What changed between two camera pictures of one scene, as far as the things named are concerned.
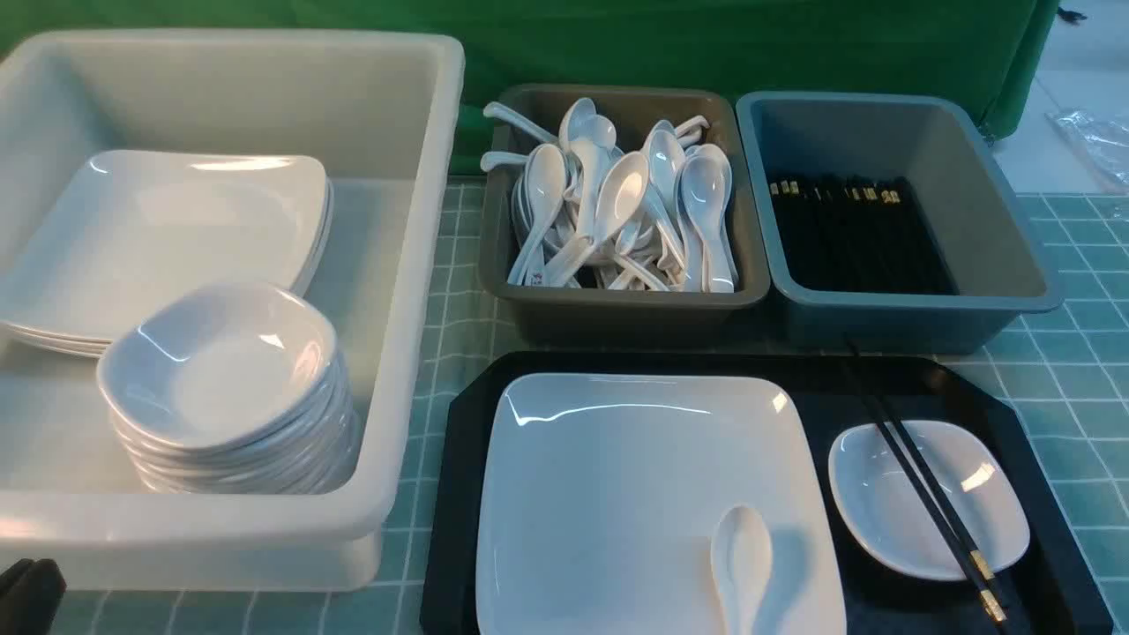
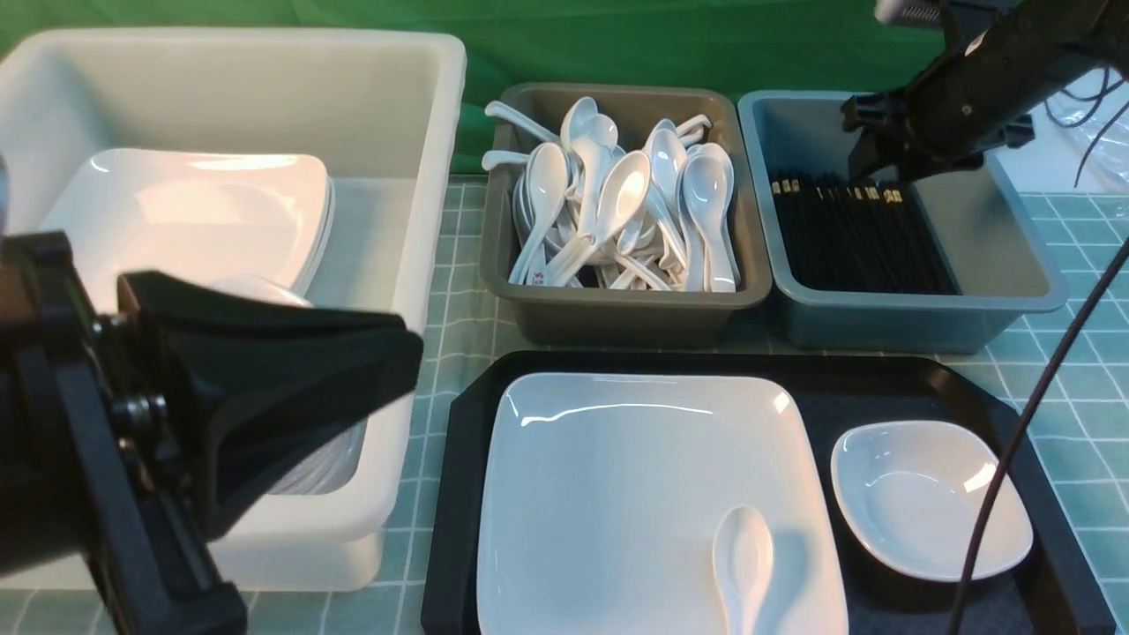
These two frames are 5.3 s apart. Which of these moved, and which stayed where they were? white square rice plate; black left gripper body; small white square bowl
Moved: black left gripper body
Stayed: small white square bowl; white square rice plate
